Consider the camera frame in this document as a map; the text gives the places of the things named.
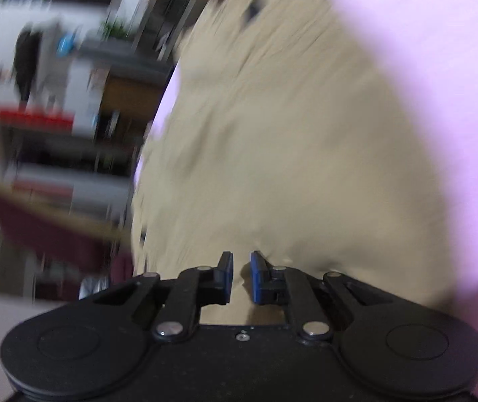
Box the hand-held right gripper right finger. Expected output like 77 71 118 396
251 250 397 342

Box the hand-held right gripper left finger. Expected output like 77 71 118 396
80 251 235 342

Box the khaki garment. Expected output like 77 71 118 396
130 0 445 327

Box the wooden chair with maroon seat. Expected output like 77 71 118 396
0 190 137 302

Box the grey media shelf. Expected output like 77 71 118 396
67 38 173 80

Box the pink blanket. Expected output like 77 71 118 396
134 0 478 402

